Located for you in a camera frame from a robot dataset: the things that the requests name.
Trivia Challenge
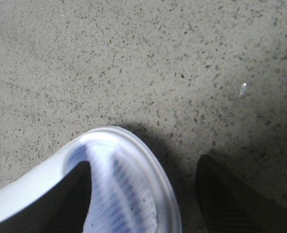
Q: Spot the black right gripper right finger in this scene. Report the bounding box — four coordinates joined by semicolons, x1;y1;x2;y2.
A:
195;155;287;233

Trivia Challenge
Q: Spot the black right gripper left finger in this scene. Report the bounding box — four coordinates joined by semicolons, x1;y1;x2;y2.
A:
35;161;92;233

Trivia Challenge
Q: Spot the light blue slipper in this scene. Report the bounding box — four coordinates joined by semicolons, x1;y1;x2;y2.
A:
0;126;182;233

